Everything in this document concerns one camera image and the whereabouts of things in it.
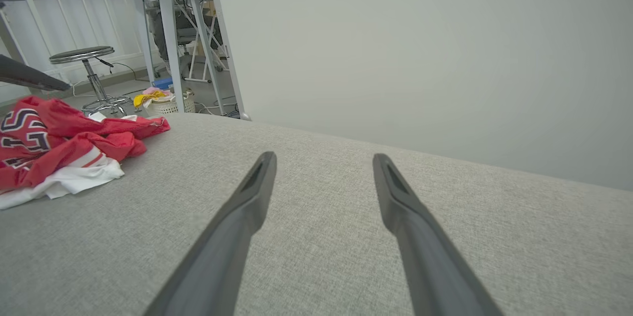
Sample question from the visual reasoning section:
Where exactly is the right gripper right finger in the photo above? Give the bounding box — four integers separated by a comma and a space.
373, 153, 504, 316

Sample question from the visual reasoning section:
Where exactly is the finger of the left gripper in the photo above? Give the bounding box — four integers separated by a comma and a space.
0, 54, 71, 92

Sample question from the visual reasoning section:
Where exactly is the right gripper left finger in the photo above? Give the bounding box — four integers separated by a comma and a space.
143, 151, 277, 316

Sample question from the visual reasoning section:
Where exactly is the red white basketball jersey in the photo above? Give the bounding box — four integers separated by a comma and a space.
0, 96, 171, 210

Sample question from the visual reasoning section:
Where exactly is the chrome round stool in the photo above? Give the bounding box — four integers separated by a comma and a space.
48, 45, 132, 116

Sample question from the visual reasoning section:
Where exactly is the yellow cloth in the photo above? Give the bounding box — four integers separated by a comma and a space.
133, 90, 166, 108

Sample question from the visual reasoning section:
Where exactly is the white laundry basket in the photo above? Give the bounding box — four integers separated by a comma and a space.
143, 91, 196, 116

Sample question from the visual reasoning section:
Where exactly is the grey office chair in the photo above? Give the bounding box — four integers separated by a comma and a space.
151, 0, 198, 75

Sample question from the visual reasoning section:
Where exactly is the white folding rack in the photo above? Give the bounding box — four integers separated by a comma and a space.
173, 0, 229, 84

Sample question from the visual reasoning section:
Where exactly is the white partition panel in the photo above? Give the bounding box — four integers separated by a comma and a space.
205, 0, 633, 192

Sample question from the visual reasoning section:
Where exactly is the white desk frame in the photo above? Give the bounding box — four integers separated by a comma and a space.
113, 0, 248, 114

